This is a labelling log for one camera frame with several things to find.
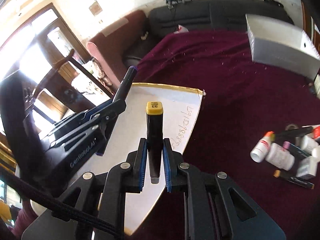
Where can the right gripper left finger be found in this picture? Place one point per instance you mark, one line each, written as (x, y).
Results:
(137, 160)

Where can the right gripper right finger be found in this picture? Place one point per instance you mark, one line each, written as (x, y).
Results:
(171, 161)

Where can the black marker yellow cap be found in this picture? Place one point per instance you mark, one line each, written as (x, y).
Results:
(154, 118)

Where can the white bottle orange cap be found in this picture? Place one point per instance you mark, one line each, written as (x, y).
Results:
(262, 148)

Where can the white pill bottle red label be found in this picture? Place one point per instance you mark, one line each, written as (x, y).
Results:
(280, 157)

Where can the black marker purple cap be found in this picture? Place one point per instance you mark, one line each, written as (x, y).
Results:
(126, 84)

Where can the black marker olive cap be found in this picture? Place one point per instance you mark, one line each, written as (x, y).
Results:
(292, 179)

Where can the black marker pink cap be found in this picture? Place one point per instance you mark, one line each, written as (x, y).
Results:
(295, 151)

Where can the small red white box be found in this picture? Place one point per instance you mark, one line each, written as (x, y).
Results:
(316, 133)

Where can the dark wooden chair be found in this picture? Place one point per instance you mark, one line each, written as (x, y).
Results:
(57, 87)

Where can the white tray gold rim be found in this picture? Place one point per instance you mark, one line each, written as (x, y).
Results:
(101, 195)

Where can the maroon velvet bedspread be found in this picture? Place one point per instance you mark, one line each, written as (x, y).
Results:
(243, 101)

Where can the maroon armchair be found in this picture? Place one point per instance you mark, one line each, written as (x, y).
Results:
(108, 45)

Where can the white medicine box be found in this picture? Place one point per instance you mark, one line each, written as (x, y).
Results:
(307, 168)

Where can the silver shoe box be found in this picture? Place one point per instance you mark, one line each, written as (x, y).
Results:
(283, 45)

